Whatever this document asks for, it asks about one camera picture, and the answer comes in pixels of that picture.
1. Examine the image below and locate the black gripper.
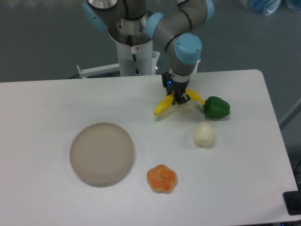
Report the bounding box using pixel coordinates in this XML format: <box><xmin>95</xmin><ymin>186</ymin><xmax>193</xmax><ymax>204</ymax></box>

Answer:
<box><xmin>161</xmin><ymin>72</ymin><xmax>190</xmax><ymax>105</ymax></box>

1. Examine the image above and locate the yellow banana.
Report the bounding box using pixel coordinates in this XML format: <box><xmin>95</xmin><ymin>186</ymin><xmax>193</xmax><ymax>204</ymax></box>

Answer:
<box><xmin>153</xmin><ymin>89</ymin><xmax>205</xmax><ymax>115</ymax></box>

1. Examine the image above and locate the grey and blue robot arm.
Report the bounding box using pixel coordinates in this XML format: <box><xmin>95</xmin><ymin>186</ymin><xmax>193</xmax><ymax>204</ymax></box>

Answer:
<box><xmin>82</xmin><ymin>0</ymin><xmax>214</xmax><ymax>105</ymax></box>

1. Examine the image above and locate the green bell pepper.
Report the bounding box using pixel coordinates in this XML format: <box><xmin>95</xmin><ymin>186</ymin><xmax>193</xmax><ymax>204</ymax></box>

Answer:
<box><xmin>203</xmin><ymin>96</ymin><xmax>230</xmax><ymax>119</ymax></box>

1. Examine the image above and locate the orange knotted bread roll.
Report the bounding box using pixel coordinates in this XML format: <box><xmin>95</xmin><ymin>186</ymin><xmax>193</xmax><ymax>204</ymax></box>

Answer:
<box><xmin>147</xmin><ymin>164</ymin><xmax>178</xmax><ymax>194</ymax></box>

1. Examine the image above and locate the beige round plate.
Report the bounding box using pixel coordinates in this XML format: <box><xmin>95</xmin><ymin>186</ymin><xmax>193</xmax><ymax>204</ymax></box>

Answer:
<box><xmin>69</xmin><ymin>122</ymin><xmax>135</xmax><ymax>187</ymax></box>

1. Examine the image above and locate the blue plastic bag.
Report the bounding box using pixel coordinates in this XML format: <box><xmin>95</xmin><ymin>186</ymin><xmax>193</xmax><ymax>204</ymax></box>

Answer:
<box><xmin>239</xmin><ymin>0</ymin><xmax>281</xmax><ymax>16</ymax></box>

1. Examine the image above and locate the black device at table edge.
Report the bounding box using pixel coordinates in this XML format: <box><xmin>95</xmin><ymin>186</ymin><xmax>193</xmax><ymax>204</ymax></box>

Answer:
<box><xmin>283</xmin><ymin>191</ymin><xmax>301</xmax><ymax>216</ymax></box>

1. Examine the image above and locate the white right base bracket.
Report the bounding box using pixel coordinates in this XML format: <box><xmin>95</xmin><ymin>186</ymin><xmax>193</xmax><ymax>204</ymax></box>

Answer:
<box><xmin>194</xmin><ymin>57</ymin><xmax>202</xmax><ymax>73</ymax></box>

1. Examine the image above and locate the white base bracket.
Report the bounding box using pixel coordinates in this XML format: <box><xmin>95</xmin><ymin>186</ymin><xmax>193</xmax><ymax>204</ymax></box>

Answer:
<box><xmin>194</xmin><ymin>57</ymin><xmax>202</xmax><ymax>73</ymax></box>
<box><xmin>77</xmin><ymin>63</ymin><xmax>119</xmax><ymax>78</ymax></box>

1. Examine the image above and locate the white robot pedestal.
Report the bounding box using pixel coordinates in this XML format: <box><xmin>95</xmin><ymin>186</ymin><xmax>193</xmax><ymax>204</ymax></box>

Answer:
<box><xmin>108</xmin><ymin>15</ymin><xmax>160</xmax><ymax>77</ymax></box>

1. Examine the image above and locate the black cable on pedestal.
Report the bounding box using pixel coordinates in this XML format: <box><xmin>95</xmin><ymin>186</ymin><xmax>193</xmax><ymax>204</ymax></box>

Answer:
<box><xmin>127</xmin><ymin>34</ymin><xmax>140</xmax><ymax>76</ymax></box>

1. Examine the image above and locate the white left base bracket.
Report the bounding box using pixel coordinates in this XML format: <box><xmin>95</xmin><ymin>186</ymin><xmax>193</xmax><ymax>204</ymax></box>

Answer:
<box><xmin>77</xmin><ymin>63</ymin><xmax>119</xmax><ymax>78</ymax></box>

